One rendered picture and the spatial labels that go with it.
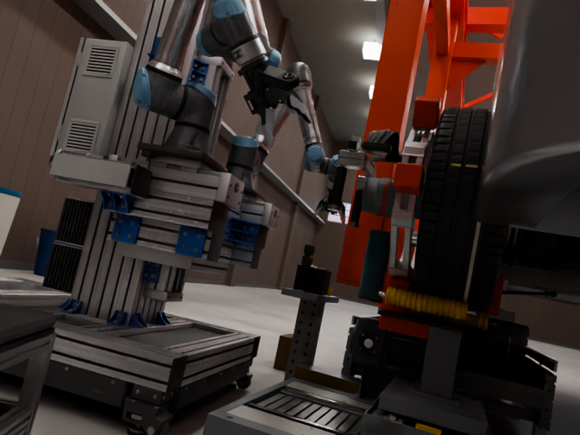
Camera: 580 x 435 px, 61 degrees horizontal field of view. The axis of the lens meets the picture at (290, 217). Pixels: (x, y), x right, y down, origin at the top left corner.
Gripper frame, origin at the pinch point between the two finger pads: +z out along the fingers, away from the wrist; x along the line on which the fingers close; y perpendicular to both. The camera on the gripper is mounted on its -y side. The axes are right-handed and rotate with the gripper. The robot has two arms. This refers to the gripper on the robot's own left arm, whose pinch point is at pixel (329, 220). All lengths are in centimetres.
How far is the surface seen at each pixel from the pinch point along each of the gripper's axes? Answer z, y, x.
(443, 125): -79, 51, 32
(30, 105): 87, -189, -330
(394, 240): -47, 69, 27
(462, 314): -34, 79, 52
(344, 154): -61, 48, 5
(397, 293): -32, 75, 32
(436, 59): -15, -250, 41
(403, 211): -58, 68, 27
